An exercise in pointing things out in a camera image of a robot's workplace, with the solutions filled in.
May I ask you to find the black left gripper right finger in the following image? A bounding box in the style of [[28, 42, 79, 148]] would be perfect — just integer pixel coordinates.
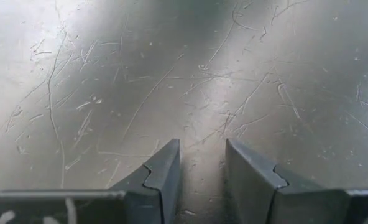
[[225, 138, 350, 224]]

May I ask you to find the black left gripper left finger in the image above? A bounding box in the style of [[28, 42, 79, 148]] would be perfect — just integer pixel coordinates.
[[109, 138, 182, 224]]

